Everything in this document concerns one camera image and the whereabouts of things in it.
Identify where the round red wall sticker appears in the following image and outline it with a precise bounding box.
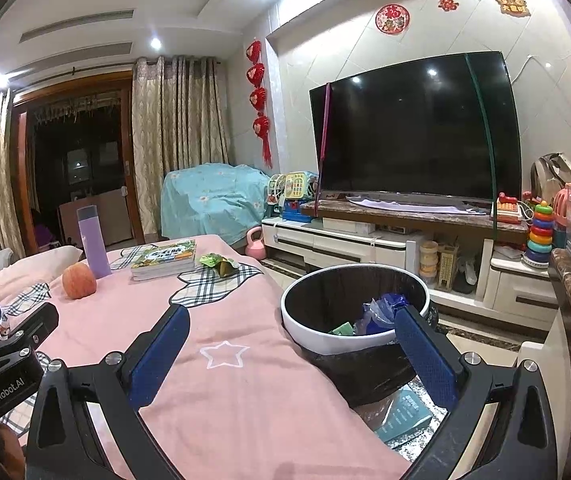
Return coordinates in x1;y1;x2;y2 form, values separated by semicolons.
375;4;409;36

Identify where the red toy phone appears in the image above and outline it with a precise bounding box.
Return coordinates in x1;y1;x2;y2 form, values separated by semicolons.
495;191;521;224

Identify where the apple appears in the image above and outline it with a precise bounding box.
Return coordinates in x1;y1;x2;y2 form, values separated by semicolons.
62;262;97;301

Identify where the red hanging knot decoration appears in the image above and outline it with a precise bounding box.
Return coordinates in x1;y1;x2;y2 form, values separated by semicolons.
246;39;274;168

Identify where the beige backpack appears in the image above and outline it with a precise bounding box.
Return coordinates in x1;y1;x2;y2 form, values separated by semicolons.
530;152;571;206

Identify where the white television cabinet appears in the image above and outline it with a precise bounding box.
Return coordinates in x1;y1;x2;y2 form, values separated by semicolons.
262;199;556;331

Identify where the blue covered armchair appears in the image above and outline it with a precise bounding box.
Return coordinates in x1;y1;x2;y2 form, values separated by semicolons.
160;162;274;246

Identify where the pink plastic toy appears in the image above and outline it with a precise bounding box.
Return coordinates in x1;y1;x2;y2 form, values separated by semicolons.
553;182;571;231

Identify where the stack of yellow containers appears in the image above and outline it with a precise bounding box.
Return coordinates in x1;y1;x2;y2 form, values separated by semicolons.
419;240;439;281

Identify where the thick white book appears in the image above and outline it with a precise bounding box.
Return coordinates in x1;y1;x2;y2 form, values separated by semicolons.
130;259;196;282

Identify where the teal book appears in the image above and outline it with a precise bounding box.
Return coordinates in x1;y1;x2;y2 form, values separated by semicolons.
373;387;443;445

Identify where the green snack wrapper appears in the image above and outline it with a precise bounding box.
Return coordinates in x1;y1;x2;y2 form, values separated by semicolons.
200;253;239;278

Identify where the wooden door frame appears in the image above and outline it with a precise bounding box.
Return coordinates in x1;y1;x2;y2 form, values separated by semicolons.
13;72;145;256

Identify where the purple bottle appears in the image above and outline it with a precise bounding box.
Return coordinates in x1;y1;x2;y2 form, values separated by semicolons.
76;205;112;278

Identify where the white rim trash bin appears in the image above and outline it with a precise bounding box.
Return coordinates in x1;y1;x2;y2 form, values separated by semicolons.
280;264;439;408

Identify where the person's left hand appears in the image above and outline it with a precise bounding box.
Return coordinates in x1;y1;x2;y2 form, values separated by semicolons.
0;422;29;480

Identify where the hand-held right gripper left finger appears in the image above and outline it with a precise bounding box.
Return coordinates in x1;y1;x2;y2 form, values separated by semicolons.
26;304;191;480

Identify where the blue plastic bag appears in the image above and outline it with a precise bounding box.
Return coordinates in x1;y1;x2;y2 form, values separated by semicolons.
355;292;409;336

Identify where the toy cash register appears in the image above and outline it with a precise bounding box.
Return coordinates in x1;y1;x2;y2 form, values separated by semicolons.
268;172;319;222

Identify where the black television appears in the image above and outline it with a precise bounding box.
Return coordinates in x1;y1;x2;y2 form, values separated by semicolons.
309;51;522;206

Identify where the stacking ring toy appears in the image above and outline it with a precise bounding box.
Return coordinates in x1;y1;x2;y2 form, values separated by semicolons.
523;201;556;267

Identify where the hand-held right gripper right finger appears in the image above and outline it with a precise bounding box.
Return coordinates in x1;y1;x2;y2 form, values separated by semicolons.
393;305;559;480

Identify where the beige box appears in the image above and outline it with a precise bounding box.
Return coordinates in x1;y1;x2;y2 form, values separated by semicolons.
58;187;134;248

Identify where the pink sofa cushion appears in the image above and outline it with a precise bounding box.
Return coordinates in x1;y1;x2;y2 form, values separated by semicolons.
0;245;84;303

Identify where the pink kettlebell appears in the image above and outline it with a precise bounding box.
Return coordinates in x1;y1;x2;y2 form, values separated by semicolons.
244;226;266;259

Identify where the pink strap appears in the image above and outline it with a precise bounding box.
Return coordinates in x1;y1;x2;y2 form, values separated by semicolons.
317;82;333;213

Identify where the green cover picture book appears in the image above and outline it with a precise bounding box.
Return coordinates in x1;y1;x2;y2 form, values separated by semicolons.
130;240;197;268

